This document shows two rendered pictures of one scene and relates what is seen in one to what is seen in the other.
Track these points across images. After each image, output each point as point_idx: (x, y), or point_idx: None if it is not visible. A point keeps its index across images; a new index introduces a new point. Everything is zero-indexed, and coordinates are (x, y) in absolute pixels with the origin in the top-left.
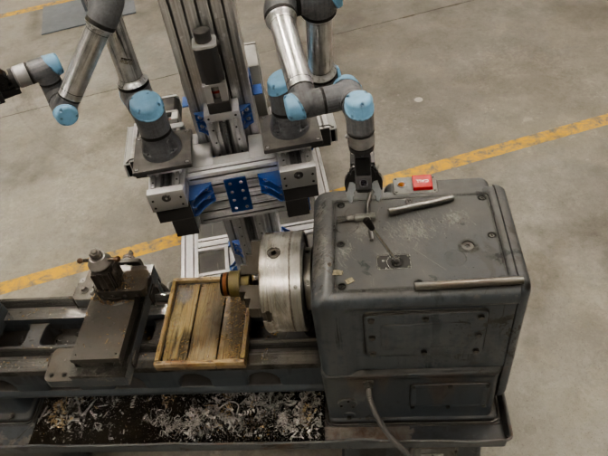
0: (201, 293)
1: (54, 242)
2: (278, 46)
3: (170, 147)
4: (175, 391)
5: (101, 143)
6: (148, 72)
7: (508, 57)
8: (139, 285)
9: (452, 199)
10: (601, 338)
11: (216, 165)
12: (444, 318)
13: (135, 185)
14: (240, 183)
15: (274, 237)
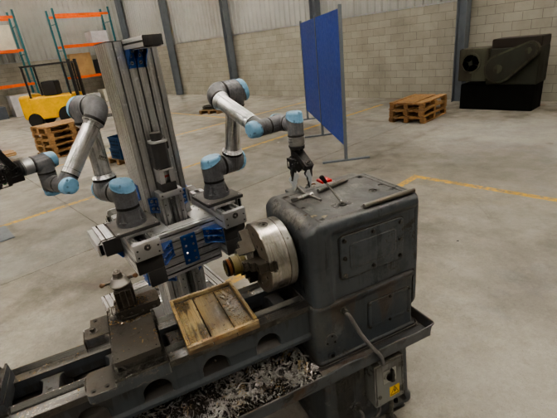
0: (196, 303)
1: None
2: (228, 107)
3: (141, 216)
4: (200, 383)
5: (12, 314)
6: (40, 264)
7: None
8: (153, 298)
9: (347, 179)
10: (417, 301)
11: (172, 227)
12: (382, 229)
13: (55, 330)
14: (191, 237)
15: (256, 221)
